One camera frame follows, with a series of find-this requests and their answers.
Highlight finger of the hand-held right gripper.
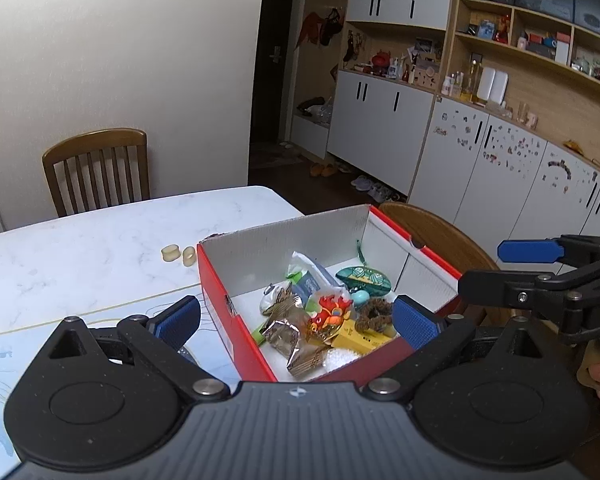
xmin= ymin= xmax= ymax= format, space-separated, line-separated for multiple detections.
xmin=496 ymin=234 xmax=600 ymax=273
xmin=457 ymin=259 xmax=600 ymax=318

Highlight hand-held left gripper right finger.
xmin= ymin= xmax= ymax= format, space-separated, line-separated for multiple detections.
xmin=362 ymin=294 xmax=548 ymax=405

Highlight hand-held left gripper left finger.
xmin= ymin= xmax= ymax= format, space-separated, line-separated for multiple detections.
xmin=47 ymin=295 xmax=231 ymax=405

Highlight brown scrunchie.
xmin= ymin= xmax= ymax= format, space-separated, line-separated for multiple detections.
xmin=355 ymin=297 xmax=395 ymax=333

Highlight red cardboard box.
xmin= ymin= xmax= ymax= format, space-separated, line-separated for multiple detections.
xmin=196 ymin=204 xmax=463 ymax=387

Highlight yellow small box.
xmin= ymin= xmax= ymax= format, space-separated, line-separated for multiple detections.
xmin=330 ymin=322 xmax=396 ymax=356

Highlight green embroidered sachet with tassel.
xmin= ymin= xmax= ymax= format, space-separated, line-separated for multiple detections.
xmin=335 ymin=240 xmax=395 ymax=297

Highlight white bead bag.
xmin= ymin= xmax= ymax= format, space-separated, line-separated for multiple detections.
xmin=320 ymin=347 xmax=363 ymax=371

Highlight red orange toy figure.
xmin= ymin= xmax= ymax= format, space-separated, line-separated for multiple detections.
xmin=306 ymin=294 xmax=355 ymax=342

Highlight brown foil packet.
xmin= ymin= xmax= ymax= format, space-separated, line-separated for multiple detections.
xmin=252 ymin=305 xmax=331 ymax=377

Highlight light wooden chair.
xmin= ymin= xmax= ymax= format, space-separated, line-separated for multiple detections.
xmin=379 ymin=202 xmax=518 ymax=326

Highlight white flat panel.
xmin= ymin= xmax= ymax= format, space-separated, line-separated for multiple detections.
xmin=477 ymin=66 xmax=508 ymax=103

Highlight yellow liquid bottle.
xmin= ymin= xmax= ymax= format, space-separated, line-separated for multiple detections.
xmin=462 ymin=60 xmax=481 ymax=101

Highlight dark doormat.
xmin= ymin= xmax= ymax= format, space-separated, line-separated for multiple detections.
xmin=250 ymin=142 xmax=306 ymax=168

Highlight dark wooden slatted chair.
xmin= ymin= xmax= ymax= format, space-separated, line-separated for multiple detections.
xmin=42 ymin=128 xmax=151 ymax=218

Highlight black bag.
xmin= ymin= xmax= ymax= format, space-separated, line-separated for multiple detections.
xmin=296 ymin=96 xmax=326 ymax=116

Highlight red hanging decoration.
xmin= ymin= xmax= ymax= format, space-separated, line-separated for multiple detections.
xmin=295 ymin=7 xmax=343 ymax=51

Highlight dark entrance door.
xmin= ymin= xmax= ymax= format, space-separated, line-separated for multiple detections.
xmin=248 ymin=0 xmax=308 ymax=186

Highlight white wall cabinet unit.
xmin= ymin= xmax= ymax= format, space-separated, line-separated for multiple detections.
xmin=290 ymin=0 xmax=600 ymax=256

